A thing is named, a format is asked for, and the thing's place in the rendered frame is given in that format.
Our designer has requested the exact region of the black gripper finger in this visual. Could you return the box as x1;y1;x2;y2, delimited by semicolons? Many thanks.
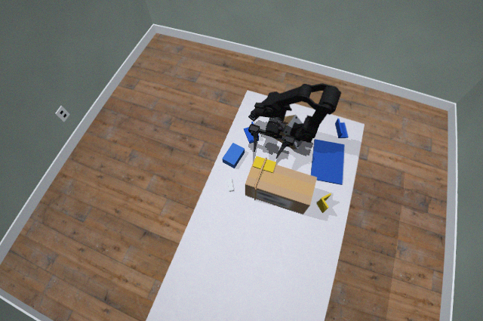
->
276;141;290;158
251;132;258;152

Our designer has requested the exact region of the blue rectangular box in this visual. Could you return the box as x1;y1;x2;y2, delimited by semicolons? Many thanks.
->
222;143;245;168

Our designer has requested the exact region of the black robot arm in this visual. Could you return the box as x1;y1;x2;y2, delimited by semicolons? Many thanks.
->
254;83;341;143

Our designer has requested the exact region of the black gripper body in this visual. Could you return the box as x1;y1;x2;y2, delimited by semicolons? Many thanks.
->
248;116;295;146

